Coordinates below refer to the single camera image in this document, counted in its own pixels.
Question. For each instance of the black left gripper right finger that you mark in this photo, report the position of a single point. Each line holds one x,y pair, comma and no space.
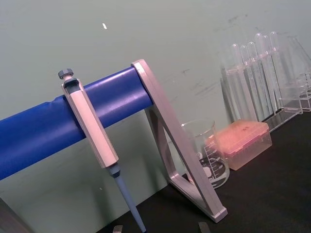
204,228

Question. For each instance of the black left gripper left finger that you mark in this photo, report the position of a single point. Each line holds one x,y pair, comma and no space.
118,229

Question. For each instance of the clear glass beaker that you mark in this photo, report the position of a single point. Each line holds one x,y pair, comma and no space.
216,167

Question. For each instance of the black table cloth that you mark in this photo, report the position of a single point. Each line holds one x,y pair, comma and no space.
262,194

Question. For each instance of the pink pipette tip box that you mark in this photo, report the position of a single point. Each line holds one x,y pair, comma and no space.
243,140

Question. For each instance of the grey and white pipette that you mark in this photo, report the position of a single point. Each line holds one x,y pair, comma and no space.
90,121

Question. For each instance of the grey stand with blue bar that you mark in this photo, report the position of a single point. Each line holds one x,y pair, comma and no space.
36,128

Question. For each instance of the clear acrylic test tube rack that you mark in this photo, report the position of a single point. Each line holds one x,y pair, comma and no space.
279,121

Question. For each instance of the small clear acrylic holder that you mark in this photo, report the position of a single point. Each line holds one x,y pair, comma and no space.
292,103

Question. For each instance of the clear test tube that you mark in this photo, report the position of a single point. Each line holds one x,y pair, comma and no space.
235,55
244,54
273,41
265,44
258,43
251,51

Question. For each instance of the clear glass conical flask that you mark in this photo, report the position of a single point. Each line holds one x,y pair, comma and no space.
300,63

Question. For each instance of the plain pale wall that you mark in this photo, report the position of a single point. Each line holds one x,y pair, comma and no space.
150,31

